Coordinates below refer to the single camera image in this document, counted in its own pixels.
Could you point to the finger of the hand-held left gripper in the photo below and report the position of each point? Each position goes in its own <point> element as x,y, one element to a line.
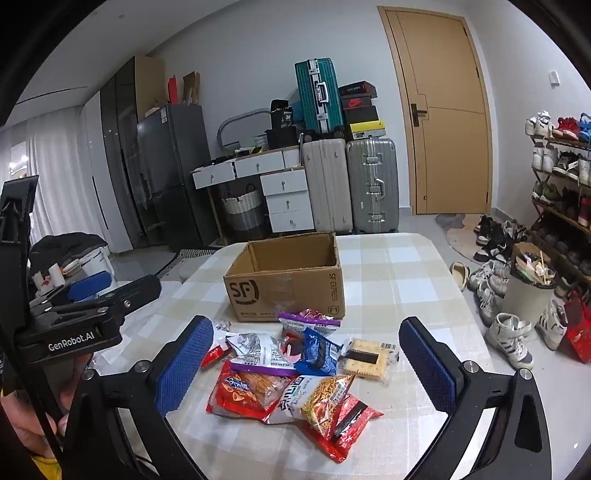
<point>90,285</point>
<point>134,290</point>

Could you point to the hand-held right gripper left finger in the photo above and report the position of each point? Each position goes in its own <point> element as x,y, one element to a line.
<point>184,364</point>

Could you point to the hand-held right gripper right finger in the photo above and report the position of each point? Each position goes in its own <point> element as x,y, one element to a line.
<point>427,364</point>

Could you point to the small red snack packet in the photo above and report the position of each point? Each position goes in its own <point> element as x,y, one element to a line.
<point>213,356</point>

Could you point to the orange bread packet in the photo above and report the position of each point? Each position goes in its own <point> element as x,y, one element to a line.
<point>240,392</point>

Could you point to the clear cracker packet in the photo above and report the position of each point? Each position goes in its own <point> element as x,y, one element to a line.
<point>364,367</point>

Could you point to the white purple-trimmed snack packet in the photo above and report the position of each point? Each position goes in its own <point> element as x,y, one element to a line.
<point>258,353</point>

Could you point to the red black-striped snack packet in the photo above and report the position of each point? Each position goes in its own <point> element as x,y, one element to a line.
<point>355,415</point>

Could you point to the blue cookie packet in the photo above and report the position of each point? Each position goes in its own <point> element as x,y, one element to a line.
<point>318,357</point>

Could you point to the white noodle snack packet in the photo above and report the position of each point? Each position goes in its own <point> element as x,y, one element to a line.
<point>318,397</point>

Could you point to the cardboard box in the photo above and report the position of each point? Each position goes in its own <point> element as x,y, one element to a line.
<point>277,286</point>

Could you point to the purple pink snack packet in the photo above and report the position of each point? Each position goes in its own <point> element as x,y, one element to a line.
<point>300,318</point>

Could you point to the person's left forearm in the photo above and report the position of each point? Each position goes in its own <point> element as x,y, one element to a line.
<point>44,468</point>

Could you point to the person's left hand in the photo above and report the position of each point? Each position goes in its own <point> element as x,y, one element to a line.
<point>23,424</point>

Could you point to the white plastic bin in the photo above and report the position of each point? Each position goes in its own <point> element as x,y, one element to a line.
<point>99,263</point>

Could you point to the white bottle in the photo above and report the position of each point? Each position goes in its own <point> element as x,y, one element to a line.
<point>56,273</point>

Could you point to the black cloth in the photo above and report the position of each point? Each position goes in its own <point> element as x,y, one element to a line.
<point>64,244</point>

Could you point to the small white wrapper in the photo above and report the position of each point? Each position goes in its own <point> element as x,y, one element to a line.
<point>221,325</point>

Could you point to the pile of assorted shoes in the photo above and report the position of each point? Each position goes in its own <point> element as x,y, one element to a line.
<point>508,341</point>

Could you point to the beige slipper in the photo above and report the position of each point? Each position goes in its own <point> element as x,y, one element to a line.
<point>459,276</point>

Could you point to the white curtain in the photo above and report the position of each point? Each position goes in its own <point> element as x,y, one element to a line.
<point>55,194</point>

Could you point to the white trash bin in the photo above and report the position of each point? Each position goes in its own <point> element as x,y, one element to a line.
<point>526,300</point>

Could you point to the dark grey fridge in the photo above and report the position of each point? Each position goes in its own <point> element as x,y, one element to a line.
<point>180,175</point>

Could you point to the beige round doormat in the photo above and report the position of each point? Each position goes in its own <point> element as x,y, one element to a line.
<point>461,242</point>

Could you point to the dark glass cabinet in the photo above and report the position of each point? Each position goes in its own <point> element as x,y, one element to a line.
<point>122,161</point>

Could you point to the woven laundry basket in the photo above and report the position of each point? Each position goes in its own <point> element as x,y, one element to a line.
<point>242,210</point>

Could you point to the window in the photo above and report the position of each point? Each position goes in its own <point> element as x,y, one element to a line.
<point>19,159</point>

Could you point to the grey floor mat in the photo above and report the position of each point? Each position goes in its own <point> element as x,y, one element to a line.
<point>450,221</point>

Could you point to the red paper bag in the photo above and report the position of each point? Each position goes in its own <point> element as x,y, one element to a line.
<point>579,332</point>

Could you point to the oval mirror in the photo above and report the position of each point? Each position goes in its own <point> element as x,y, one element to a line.
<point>220,134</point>

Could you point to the white drawer desk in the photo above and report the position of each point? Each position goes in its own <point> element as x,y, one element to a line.
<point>284,184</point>

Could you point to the silver suitcase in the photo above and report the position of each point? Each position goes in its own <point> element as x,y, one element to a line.
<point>371,184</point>

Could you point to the small white basket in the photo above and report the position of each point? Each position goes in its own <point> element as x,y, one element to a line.
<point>262,141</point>

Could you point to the large cardboard sheet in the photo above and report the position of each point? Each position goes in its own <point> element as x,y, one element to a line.
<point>150,87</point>

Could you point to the red container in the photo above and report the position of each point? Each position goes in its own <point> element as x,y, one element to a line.
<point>173,90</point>

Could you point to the beige suitcase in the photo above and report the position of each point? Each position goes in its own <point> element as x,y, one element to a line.
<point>325,184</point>

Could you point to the small cardboard piece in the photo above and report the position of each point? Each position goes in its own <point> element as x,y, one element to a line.
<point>191,90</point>

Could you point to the wooden door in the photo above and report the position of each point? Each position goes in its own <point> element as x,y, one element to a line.
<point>443,138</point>

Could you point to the black bag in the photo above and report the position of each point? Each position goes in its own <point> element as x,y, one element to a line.
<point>282,115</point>

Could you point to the plain black shoe box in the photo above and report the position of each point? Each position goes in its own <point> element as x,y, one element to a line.
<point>360,115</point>

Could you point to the wooden shoe rack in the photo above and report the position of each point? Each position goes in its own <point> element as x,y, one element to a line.
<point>565,142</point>

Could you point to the teal suitcase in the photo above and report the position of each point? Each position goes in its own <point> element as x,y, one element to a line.
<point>318,92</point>

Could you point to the red black shoe box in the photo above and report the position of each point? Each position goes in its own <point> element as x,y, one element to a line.
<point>355,101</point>

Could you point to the rows of sneakers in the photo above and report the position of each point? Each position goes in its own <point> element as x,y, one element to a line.
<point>565,127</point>

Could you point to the flat black shoe box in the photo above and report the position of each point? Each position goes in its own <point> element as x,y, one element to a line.
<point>354,87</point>

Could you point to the wall light switch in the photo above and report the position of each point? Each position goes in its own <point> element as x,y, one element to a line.
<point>554,77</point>

